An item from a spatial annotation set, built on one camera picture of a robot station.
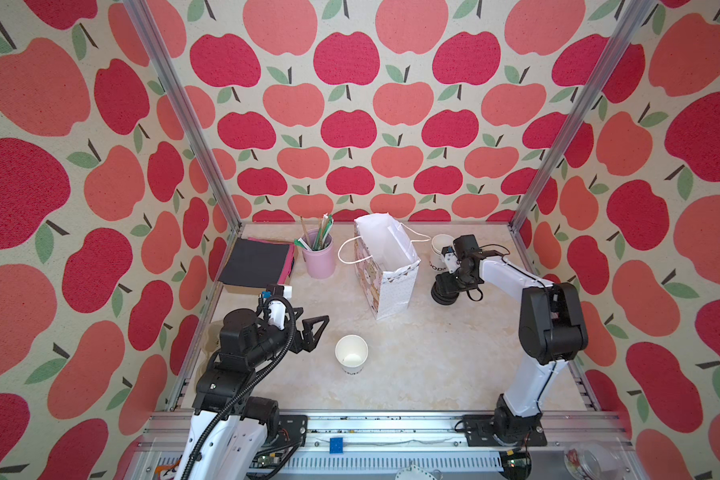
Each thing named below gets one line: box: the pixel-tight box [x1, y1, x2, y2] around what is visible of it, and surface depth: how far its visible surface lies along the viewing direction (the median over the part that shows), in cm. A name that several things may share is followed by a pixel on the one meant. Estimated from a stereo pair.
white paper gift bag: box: [354, 213, 421, 320], surface depth 88 cm
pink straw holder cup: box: [302, 235, 335, 279], surface depth 104 cm
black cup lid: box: [431, 272, 460, 306], surface depth 91 cm
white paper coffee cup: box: [335, 334, 369, 376], surface depth 81 cm
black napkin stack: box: [218, 237, 290, 287], surface depth 107 cm
